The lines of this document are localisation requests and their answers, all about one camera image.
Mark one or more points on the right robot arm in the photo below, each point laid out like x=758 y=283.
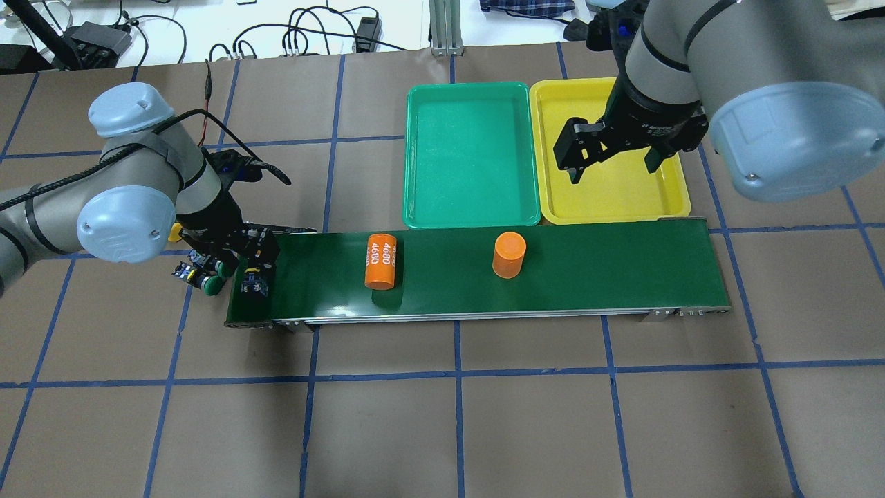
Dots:
x=789 y=96

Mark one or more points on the green plastic tray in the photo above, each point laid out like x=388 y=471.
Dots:
x=469 y=157

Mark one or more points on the green conveyor belt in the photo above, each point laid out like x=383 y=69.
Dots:
x=652 y=268

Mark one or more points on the yellow plastic tray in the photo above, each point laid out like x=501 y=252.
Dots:
x=619 y=190

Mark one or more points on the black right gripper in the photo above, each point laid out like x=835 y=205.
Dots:
x=646 y=117

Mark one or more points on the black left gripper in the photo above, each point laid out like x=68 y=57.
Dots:
x=213 y=225

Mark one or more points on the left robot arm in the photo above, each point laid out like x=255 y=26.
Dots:
x=150 y=175

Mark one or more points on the green push button upper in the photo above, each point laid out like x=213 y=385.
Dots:
x=210 y=264

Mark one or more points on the aluminium frame post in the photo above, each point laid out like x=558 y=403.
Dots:
x=445 y=33

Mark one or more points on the plain orange cylinder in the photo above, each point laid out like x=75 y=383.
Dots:
x=509 y=253

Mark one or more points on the plaid cloth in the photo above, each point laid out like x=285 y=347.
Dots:
x=533 y=9

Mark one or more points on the green push button lower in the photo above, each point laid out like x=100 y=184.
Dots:
x=210 y=284

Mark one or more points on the black power adapter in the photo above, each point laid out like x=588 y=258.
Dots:
x=367 y=35

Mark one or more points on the yellow push button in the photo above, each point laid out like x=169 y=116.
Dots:
x=255 y=282
x=176 y=234

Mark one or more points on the green push button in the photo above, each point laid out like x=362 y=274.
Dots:
x=210 y=284
x=210 y=264

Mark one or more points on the orange cylinder with 4680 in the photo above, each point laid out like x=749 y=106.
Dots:
x=380 y=268

